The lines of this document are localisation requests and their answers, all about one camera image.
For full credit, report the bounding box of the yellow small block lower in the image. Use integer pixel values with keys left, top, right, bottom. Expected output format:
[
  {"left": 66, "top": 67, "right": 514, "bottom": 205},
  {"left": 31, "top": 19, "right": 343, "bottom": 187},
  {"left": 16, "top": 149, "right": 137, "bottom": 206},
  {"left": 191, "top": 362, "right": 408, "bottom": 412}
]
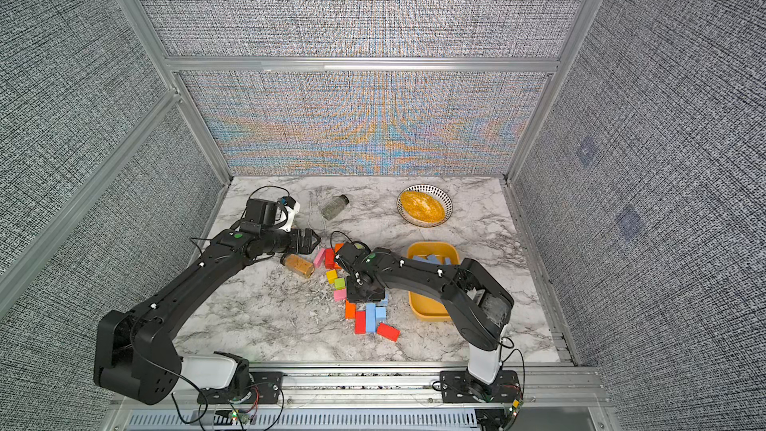
[{"left": 326, "top": 269, "right": 338, "bottom": 285}]

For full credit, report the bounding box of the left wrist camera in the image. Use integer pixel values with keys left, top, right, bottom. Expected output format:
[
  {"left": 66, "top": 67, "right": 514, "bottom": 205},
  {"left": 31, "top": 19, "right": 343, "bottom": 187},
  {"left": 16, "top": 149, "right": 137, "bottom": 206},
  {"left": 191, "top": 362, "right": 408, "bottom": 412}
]
[{"left": 239, "top": 197, "right": 300, "bottom": 233}]

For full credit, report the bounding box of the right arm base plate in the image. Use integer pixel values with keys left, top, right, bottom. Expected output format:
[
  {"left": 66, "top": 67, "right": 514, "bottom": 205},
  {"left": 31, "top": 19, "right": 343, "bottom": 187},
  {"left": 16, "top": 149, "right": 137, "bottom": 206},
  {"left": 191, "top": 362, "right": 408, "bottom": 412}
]
[{"left": 437, "top": 370, "right": 523, "bottom": 404}]

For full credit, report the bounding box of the amber spice jar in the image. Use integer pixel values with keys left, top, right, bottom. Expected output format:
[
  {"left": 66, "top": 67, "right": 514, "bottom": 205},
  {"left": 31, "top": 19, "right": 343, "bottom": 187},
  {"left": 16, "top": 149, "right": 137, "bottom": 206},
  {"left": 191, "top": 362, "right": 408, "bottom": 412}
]
[{"left": 280, "top": 253, "right": 315, "bottom": 279}]

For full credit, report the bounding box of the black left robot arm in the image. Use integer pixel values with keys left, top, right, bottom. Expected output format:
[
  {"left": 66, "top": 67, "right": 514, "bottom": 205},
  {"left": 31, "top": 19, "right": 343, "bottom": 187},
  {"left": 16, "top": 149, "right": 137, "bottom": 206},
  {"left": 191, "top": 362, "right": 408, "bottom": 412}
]
[{"left": 94, "top": 229, "right": 321, "bottom": 405}]

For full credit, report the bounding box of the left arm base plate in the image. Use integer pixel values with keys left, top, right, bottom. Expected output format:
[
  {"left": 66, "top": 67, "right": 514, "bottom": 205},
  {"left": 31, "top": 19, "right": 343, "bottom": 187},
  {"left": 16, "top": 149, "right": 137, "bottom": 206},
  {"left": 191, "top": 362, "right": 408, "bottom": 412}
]
[{"left": 197, "top": 371, "right": 284, "bottom": 405}]

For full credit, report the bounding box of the blue long block bottom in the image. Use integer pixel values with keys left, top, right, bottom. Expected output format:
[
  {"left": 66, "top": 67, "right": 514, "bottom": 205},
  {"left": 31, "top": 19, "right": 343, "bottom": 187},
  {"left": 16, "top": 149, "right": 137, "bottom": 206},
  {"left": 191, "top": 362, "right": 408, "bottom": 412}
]
[{"left": 365, "top": 303, "right": 377, "bottom": 333}]

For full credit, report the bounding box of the yellow plastic tray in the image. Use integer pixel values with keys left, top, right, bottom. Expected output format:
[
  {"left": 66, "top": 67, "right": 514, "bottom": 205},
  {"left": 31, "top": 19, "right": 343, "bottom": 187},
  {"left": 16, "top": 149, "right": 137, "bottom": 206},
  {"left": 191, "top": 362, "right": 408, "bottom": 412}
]
[{"left": 407, "top": 241, "right": 460, "bottom": 322}]

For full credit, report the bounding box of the patterned bowl of yellow grains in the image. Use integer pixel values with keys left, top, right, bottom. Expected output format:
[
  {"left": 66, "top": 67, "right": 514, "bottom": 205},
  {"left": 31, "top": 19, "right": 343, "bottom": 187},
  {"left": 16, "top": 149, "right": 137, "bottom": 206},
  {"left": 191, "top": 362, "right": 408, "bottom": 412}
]
[{"left": 396, "top": 184, "right": 454, "bottom": 227}]

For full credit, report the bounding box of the red block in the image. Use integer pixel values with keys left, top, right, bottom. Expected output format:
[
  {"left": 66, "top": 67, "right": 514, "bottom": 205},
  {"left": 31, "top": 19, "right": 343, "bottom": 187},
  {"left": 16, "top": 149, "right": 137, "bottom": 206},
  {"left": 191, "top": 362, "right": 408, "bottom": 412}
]
[
  {"left": 354, "top": 310, "right": 366, "bottom": 334},
  {"left": 324, "top": 249, "right": 335, "bottom": 269},
  {"left": 376, "top": 322, "right": 401, "bottom": 342}
]

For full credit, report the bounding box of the red block bottom left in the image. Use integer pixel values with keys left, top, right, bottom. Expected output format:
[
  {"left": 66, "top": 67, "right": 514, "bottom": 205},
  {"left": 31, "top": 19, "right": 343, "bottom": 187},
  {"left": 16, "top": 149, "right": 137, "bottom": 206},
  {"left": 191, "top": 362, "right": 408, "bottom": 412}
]
[{"left": 354, "top": 310, "right": 366, "bottom": 334}]

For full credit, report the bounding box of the red block upper left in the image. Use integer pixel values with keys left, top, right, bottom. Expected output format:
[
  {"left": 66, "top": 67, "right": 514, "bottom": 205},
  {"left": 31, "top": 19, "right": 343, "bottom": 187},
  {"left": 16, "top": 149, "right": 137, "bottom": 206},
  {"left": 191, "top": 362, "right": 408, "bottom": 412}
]
[{"left": 324, "top": 249, "right": 335, "bottom": 269}]

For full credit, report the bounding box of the glass spice jar black lid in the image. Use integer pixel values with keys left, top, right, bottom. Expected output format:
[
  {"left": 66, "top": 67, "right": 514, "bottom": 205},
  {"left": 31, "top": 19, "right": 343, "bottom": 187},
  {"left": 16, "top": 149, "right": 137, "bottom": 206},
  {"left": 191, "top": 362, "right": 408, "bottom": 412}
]
[{"left": 320, "top": 195, "right": 350, "bottom": 221}]

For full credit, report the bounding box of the red block bottom right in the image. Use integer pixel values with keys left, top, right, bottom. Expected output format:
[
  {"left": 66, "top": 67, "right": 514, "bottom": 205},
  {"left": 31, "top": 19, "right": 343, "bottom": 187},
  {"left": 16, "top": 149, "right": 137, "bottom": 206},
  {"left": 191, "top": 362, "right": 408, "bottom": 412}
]
[{"left": 376, "top": 322, "right": 401, "bottom": 342}]

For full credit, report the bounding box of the pink long block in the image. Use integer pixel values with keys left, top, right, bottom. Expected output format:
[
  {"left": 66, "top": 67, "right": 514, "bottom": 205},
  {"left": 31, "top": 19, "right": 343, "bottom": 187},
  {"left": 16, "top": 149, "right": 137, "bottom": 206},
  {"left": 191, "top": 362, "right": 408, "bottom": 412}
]
[
  {"left": 313, "top": 249, "right": 326, "bottom": 269},
  {"left": 333, "top": 289, "right": 347, "bottom": 301}
]

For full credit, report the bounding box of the pink long block lower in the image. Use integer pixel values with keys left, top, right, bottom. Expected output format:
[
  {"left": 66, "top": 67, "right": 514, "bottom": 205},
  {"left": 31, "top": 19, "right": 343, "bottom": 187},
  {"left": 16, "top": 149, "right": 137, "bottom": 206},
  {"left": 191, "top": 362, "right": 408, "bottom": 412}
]
[{"left": 333, "top": 289, "right": 347, "bottom": 301}]

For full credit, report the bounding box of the orange block lower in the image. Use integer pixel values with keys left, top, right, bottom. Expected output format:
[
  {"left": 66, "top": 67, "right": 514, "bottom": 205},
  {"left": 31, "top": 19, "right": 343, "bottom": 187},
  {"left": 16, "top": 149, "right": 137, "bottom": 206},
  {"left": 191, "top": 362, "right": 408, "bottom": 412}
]
[{"left": 344, "top": 301, "right": 356, "bottom": 320}]

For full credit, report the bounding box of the pink long block upper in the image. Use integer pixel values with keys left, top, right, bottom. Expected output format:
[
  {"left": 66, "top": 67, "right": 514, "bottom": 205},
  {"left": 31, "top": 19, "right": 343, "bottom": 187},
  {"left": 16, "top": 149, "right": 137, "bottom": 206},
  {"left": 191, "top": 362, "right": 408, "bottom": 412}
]
[{"left": 313, "top": 249, "right": 326, "bottom": 269}]

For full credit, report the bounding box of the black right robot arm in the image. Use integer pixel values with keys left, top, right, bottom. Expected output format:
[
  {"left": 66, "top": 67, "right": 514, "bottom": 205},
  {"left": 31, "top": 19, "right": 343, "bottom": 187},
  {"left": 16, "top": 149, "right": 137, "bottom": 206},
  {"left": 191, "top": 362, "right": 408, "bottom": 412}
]
[{"left": 335, "top": 243, "right": 514, "bottom": 402}]

